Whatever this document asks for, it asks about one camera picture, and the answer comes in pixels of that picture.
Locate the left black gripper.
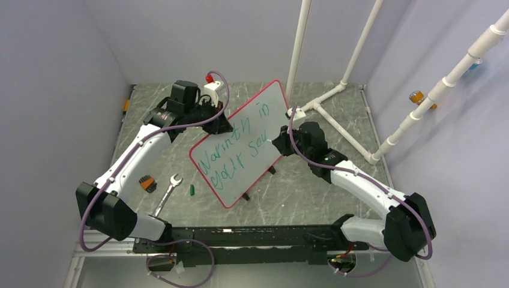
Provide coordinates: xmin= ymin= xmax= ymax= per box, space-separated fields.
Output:
xmin=186 ymin=99 xmax=233 ymax=136

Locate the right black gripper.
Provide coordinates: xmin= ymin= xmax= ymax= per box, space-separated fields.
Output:
xmin=273 ymin=123 xmax=313 ymax=161

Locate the red framed whiteboard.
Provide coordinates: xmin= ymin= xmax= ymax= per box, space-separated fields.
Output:
xmin=189 ymin=80 xmax=289 ymax=209

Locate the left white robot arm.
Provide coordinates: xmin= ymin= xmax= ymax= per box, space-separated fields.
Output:
xmin=76 ymin=80 xmax=233 ymax=252

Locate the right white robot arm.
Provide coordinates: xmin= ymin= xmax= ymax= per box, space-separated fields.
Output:
xmin=271 ymin=122 xmax=436 ymax=262

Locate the silver combination wrench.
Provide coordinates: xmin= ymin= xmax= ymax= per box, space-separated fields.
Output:
xmin=150 ymin=173 xmax=183 ymax=218

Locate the orange black brush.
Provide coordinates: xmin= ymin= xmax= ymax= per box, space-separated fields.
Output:
xmin=139 ymin=175 xmax=157 ymax=193

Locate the white PVC diagonal pipe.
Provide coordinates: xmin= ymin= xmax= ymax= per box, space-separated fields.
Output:
xmin=367 ymin=11 xmax=508 ymax=164

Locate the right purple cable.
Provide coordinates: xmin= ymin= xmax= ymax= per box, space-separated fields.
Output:
xmin=287 ymin=106 xmax=433 ymax=261

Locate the purple cable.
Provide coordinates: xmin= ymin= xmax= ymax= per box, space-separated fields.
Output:
xmin=78 ymin=70 xmax=230 ymax=253
xmin=287 ymin=106 xmax=433 ymax=261

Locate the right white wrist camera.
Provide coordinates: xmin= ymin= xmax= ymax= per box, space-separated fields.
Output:
xmin=286 ymin=107 xmax=307 ymax=129

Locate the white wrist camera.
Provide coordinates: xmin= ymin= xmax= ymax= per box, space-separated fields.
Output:
xmin=286 ymin=107 xmax=307 ymax=129
xmin=203 ymin=80 xmax=226 ymax=107

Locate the whiteboard wire stand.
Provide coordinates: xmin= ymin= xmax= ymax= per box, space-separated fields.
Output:
xmin=242 ymin=166 xmax=276 ymax=202

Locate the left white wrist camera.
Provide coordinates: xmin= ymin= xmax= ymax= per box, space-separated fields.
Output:
xmin=203 ymin=80 xmax=226 ymax=107

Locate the white PVC pipe frame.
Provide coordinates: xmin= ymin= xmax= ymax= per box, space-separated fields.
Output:
xmin=285 ymin=0 xmax=385 ymax=166

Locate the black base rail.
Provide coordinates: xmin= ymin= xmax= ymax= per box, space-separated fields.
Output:
xmin=133 ymin=225 xmax=368 ymax=267

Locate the orange yellow wall fitting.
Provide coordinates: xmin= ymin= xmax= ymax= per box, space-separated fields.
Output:
xmin=409 ymin=91 xmax=426 ymax=106

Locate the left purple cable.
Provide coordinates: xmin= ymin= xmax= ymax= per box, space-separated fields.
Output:
xmin=78 ymin=70 xmax=230 ymax=253

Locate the blue wall fitting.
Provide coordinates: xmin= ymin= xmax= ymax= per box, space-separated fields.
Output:
xmin=468 ymin=58 xmax=482 ymax=71

